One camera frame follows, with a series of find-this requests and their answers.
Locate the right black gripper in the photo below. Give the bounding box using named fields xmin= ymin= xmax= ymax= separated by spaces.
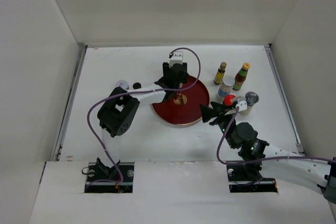
xmin=199 ymin=101 xmax=237 ymax=148

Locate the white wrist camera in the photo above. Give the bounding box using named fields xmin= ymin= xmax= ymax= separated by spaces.
xmin=236 ymin=97 xmax=247 ymax=112
xmin=169 ymin=51 xmax=183 ymax=68

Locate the green-label red sauce bottle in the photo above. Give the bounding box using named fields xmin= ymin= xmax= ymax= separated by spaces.
xmin=233 ymin=62 xmax=250 ymax=91

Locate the right aluminium table rail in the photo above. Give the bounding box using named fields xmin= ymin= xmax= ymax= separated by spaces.
xmin=264 ymin=44 xmax=306 ymax=155

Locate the white-lid dark spice jar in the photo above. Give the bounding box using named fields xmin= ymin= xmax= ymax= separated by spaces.
xmin=116 ymin=80 xmax=129 ymax=90

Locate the small yellow-label oil bottle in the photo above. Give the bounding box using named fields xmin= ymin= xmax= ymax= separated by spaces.
xmin=214 ymin=62 xmax=227 ymax=85

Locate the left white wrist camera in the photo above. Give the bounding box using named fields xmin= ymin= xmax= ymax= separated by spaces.
xmin=169 ymin=51 xmax=183 ymax=68

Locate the red-lid chili sauce jar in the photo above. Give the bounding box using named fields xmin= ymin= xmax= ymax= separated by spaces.
xmin=223 ymin=94 xmax=237 ymax=106

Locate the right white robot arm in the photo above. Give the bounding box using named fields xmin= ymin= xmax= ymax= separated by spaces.
xmin=199 ymin=98 xmax=335 ymax=203

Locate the red round lacquer tray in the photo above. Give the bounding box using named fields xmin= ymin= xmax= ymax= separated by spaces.
xmin=152 ymin=76 xmax=210 ymax=125

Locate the silver-lid blue-label jar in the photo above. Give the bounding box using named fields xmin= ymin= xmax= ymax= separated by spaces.
xmin=217 ymin=76 xmax=235 ymax=99

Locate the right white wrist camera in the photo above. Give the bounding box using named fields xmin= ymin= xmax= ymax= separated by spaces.
xmin=236 ymin=97 xmax=247 ymax=112

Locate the left aluminium table rail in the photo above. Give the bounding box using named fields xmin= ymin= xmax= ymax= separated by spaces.
xmin=50 ymin=42 xmax=88 ymax=161

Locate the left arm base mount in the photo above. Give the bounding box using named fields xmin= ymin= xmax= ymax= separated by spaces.
xmin=81 ymin=158 xmax=135 ymax=194

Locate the aluminium table rail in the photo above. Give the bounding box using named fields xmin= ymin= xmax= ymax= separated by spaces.
xmin=50 ymin=42 xmax=88 ymax=161
xmin=264 ymin=44 xmax=306 ymax=155

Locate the grey-top white salt grinder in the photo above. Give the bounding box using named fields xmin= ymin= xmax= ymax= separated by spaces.
xmin=239 ymin=91 xmax=259 ymax=115

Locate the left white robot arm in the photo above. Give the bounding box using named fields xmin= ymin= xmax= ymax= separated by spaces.
xmin=97 ymin=62 xmax=188 ymax=164

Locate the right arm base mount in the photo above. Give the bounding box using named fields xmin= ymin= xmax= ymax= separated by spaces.
xmin=226 ymin=162 xmax=278 ymax=193

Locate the black-cap pepper shaker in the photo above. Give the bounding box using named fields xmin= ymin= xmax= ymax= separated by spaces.
xmin=132 ymin=82 xmax=142 ymax=90

